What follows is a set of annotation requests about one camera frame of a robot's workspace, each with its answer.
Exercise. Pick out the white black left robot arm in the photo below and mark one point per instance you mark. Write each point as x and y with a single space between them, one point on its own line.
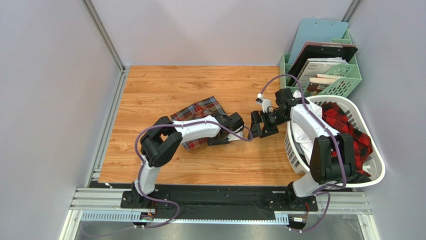
156 145

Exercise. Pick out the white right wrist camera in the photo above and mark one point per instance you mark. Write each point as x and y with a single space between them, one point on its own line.
264 103

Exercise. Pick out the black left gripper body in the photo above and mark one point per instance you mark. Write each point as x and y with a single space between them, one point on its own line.
218 141

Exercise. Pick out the white laundry basket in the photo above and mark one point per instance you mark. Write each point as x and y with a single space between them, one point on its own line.
374 164

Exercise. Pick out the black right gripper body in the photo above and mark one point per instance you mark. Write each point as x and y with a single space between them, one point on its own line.
263 123

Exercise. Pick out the light blue clipboard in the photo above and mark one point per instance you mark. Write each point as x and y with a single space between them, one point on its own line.
315 30

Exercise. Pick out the red white book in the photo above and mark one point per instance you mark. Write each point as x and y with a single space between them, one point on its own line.
319 83

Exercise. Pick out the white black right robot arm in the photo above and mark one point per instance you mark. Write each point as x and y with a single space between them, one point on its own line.
332 159

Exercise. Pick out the white manual booklet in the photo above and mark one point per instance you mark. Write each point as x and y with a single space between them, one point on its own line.
314 66

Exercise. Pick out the white shirt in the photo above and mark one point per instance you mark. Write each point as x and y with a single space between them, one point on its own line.
299 136

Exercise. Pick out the black clipboard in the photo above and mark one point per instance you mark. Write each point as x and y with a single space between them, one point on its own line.
346 52

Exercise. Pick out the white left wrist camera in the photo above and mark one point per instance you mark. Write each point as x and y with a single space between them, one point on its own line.
236 136

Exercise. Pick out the brown blue red plaid shirt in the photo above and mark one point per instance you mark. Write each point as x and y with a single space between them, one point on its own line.
198 110

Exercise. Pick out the pink clipboard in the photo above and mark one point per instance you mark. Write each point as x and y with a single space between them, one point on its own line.
327 44

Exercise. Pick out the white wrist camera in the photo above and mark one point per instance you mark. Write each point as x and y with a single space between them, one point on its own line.
264 103
236 136

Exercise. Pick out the green plastic file organizer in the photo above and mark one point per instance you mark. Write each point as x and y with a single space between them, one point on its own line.
350 73

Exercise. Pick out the red black checked shirt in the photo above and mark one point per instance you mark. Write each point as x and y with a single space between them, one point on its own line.
335 117

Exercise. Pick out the dark grey garment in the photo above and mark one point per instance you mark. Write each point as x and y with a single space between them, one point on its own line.
358 178

